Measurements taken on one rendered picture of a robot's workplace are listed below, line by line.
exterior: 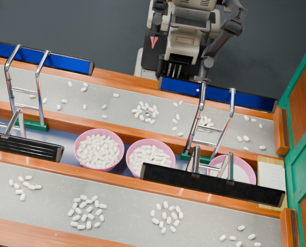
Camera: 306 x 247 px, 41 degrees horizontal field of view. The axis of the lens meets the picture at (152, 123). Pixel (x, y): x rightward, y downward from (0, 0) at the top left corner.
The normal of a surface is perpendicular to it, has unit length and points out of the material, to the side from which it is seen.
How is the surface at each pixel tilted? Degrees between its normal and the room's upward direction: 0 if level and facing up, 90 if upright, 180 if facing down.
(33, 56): 58
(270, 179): 0
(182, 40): 98
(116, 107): 0
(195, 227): 0
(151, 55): 90
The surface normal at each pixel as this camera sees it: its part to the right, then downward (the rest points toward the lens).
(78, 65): -0.05, 0.29
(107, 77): 0.14, -0.64
